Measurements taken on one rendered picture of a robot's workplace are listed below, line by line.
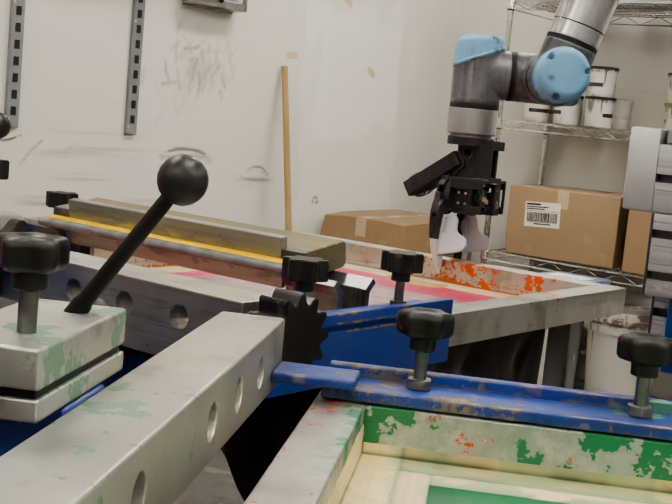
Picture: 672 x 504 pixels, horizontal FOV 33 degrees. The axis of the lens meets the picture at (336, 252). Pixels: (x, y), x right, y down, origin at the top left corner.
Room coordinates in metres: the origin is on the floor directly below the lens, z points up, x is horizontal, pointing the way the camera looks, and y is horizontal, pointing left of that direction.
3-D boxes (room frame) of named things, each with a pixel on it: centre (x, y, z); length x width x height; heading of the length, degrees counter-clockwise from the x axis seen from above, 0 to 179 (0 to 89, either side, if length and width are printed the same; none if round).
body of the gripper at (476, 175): (1.77, -0.20, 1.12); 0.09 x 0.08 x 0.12; 53
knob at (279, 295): (0.92, 0.04, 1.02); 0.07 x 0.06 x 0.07; 143
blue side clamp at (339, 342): (1.13, -0.02, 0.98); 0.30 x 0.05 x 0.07; 143
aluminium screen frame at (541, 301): (1.49, 0.05, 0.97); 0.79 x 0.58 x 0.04; 143
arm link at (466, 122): (1.78, -0.19, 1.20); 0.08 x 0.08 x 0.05
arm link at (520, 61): (1.76, -0.29, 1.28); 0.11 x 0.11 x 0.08; 0
